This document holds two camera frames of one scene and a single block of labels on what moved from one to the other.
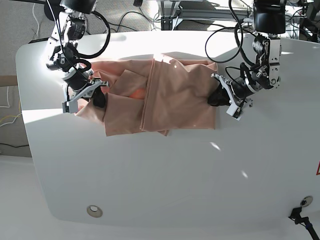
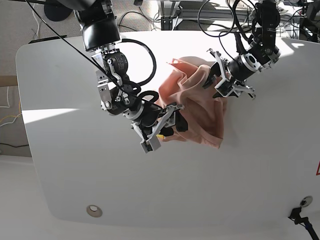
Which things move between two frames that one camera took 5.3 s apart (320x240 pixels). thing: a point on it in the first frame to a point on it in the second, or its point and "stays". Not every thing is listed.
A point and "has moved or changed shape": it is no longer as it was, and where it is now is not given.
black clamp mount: x=304 y=221 stays
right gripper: x=236 y=90 to x=235 y=73
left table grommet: x=94 y=211 stays
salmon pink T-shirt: x=158 y=95 has moved or changed shape
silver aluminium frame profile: x=169 y=10 stays
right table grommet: x=306 y=201 stays
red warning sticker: x=318 y=169 stays
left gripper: x=81 y=86 to x=153 y=119
